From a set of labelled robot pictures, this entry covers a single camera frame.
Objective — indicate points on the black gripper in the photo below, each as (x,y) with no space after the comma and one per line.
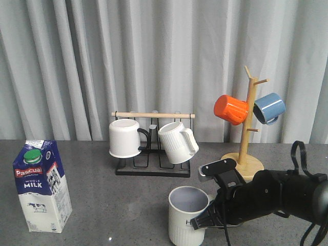
(238,201)

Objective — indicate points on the cream HOME mug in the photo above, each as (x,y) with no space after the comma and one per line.
(186,203)

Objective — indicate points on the blue white milk carton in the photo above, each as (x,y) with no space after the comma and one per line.
(42,186)

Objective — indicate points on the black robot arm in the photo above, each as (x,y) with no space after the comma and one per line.
(283,193)

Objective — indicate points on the wooden mug tree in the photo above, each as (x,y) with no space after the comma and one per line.
(247,165)

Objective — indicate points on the white ribbed mug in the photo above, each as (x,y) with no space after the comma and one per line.
(178,142)

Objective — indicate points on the orange mug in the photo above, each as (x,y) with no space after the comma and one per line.
(231,109)

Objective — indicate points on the blue mug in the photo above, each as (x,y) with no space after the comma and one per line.
(268,108)

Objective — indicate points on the grey curtain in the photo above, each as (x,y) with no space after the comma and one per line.
(67,65)

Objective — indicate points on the black wire mug rack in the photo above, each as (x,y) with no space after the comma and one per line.
(153,160)

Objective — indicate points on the white mug black handle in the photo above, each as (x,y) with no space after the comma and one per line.
(124,139)

